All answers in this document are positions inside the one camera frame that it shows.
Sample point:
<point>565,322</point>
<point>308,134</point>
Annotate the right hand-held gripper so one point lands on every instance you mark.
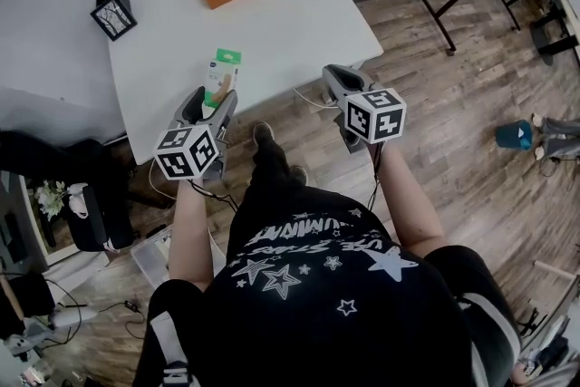
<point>376,118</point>

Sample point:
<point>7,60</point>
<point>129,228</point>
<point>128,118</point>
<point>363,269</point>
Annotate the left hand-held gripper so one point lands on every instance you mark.
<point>186,154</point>

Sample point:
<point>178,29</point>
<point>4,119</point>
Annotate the green white small package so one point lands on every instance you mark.
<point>224,72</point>

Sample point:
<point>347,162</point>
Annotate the person's left forearm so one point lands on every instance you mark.
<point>190,235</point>

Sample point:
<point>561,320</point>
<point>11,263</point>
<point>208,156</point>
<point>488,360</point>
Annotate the person's right forearm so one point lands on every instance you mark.
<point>408,204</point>

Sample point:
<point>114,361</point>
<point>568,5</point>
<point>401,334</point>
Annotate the person's dark shoe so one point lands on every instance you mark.
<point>262,132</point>
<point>299,174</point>

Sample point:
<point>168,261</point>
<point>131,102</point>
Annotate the person's black trousers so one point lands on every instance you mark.
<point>272,167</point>

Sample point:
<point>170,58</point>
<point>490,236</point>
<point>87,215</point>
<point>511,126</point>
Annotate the clear plastic bin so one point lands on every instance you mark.
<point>151,256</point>

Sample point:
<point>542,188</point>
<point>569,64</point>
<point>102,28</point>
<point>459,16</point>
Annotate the pink white toy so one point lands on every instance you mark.
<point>78,201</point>

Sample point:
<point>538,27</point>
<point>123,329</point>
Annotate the blue waste bin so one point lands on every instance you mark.
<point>509,136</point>

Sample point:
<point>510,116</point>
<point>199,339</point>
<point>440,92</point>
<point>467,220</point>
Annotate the white flowers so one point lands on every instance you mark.
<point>50,199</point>

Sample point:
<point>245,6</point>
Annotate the white desk with black base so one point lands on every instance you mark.
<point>557,43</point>

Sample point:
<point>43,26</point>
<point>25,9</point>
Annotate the person's black star-print shirt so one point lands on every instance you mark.
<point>317,322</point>

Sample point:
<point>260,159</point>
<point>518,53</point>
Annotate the black picture frame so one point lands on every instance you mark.
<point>113,16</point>

